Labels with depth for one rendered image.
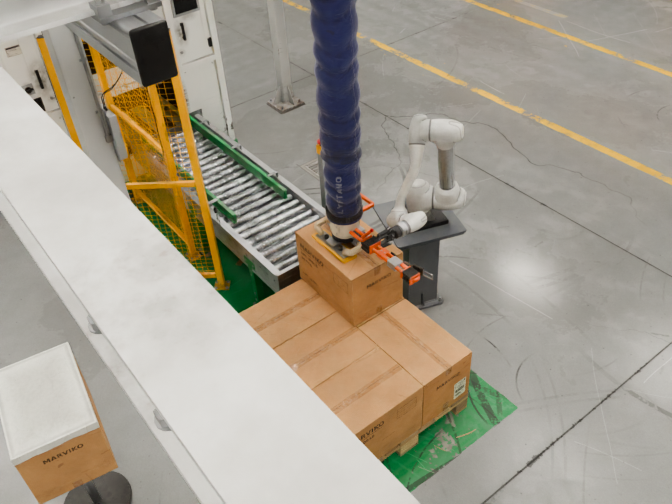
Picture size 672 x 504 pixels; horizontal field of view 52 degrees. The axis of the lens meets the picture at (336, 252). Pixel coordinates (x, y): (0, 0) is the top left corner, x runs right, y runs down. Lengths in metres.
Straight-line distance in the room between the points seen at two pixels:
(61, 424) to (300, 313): 1.63
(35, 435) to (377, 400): 1.77
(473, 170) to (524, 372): 2.41
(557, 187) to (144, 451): 4.13
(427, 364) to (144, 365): 3.52
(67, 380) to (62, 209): 2.91
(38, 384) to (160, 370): 3.18
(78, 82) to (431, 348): 2.54
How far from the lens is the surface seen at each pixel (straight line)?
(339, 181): 3.93
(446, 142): 4.23
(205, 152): 6.12
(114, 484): 4.59
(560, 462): 4.53
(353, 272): 4.12
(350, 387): 4.05
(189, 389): 0.67
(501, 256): 5.72
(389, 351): 4.22
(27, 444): 3.65
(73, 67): 4.18
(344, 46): 3.53
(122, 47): 1.52
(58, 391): 3.79
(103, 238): 0.87
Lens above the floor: 3.73
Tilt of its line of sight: 41 degrees down
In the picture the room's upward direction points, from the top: 4 degrees counter-clockwise
